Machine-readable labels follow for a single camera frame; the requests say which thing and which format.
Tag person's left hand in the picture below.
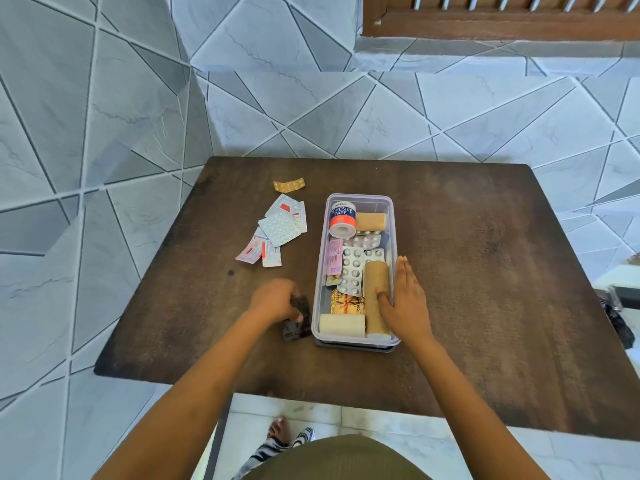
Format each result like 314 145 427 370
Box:
248 278 305 326

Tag person's right hand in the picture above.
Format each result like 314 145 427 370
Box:
375 255 437 346

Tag black blister pack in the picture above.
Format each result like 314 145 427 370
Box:
281 294 314 342

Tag clear plastic storage container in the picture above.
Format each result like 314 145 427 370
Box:
311 193 402 348

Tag person's left forearm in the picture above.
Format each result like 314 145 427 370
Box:
94 309 296 480

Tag person's right forearm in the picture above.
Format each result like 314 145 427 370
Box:
400 334 552 480

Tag long tan bandage roll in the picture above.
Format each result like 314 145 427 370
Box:
363 261 393 339

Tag gold foil blister pack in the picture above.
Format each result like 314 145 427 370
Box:
330 289 365 316

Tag large silver blister pack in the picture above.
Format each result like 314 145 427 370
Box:
337 247 365 297

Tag cream bandage roll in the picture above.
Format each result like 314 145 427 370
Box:
318 313 367 339

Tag grey container lid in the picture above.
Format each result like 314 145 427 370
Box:
315 338 399 353

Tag pink medicine packet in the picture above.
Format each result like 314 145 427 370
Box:
325 238 344 277

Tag silver round-pill blister pack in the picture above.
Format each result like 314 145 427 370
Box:
344 232 383 248

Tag pink white medicine sachet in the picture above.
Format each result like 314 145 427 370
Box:
235 237 269 266

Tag short tan bandage roll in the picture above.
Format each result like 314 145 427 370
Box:
354 212 389 232

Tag white square blister pack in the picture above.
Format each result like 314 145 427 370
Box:
257 210 302 248

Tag white orange adhesive tape roll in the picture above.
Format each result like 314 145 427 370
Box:
328 200 357 236

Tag person's bare foot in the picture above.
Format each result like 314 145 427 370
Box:
266 416 292 446

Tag striped trousers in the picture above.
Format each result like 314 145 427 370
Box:
231 427 316 480

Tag metal table leg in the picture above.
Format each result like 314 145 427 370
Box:
202 395 234 480

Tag olive green shirt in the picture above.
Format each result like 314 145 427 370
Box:
250 434 418 480

